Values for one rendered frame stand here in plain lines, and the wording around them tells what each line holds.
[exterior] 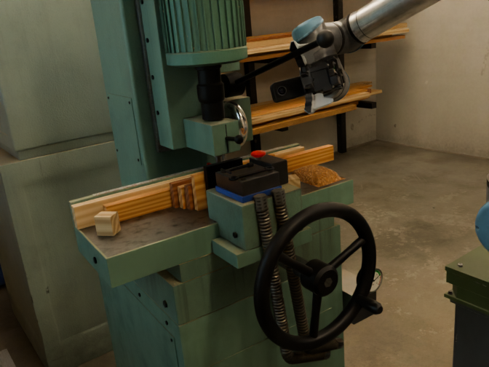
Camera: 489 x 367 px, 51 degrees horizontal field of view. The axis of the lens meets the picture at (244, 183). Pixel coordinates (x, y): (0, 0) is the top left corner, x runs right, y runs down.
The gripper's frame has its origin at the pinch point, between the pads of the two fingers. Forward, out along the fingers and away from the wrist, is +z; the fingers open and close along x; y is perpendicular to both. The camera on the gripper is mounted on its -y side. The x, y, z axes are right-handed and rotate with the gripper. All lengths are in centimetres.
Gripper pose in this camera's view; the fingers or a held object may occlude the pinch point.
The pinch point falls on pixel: (297, 78)
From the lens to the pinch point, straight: 108.2
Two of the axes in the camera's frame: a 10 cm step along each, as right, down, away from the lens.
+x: 2.5, 9.7, 0.4
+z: -3.2, 1.2, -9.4
